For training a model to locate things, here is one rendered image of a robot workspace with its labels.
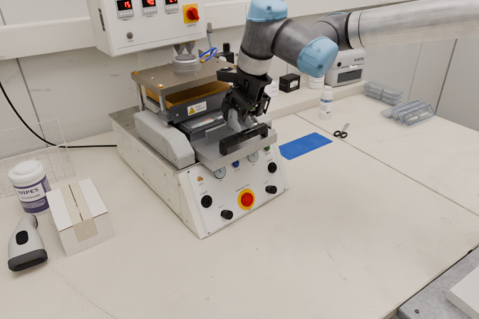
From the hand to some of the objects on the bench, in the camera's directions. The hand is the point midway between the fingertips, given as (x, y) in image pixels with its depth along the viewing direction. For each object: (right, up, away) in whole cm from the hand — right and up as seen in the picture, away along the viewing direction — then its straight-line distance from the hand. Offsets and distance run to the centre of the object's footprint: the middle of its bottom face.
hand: (231, 125), depth 91 cm
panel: (+6, -24, +6) cm, 26 cm away
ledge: (+26, +16, +79) cm, 85 cm away
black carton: (+27, +21, +78) cm, 85 cm away
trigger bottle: (+40, +23, +80) cm, 93 cm away
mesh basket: (-70, -15, +28) cm, 77 cm away
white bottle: (+40, +6, +60) cm, 72 cm away
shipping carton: (-41, -28, +4) cm, 50 cm away
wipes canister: (-57, -24, +11) cm, 63 cm away
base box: (-10, -14, +27) cm, 32 cm away
